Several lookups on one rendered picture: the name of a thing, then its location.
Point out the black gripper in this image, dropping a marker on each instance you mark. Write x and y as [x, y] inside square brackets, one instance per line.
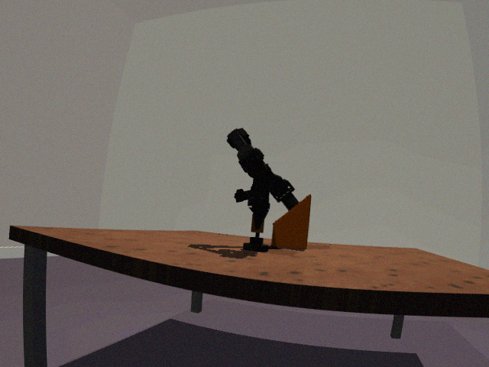
[260, 202]

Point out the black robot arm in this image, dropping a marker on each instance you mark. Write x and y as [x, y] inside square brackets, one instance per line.
[251, 161]

